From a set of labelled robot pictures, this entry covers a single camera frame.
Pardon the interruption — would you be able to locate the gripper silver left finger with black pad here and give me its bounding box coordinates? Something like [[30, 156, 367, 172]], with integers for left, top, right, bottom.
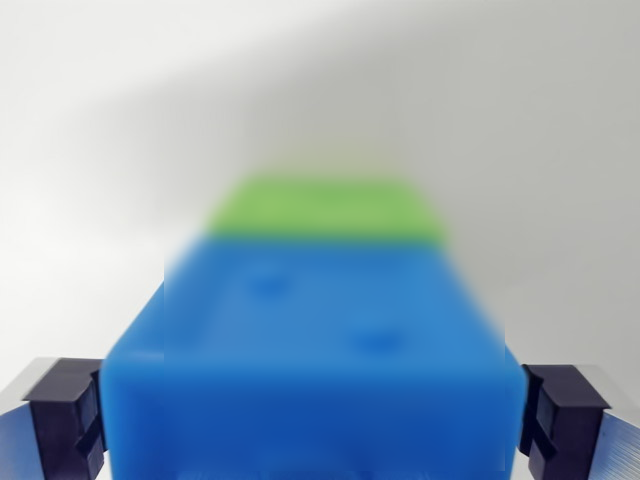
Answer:
[[0, 356, 107, 480]]

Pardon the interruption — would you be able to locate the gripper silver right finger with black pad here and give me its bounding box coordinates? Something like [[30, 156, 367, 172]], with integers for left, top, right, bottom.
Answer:
[[517, 363, 640, 480]]

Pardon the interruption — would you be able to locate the blue plastic cube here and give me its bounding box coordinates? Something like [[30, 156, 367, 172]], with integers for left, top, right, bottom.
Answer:
[[98, 234, 529, 480]]

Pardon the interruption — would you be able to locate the green plastic cube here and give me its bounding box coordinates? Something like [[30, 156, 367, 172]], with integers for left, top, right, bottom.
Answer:
[[205, 172, 446, 247]]

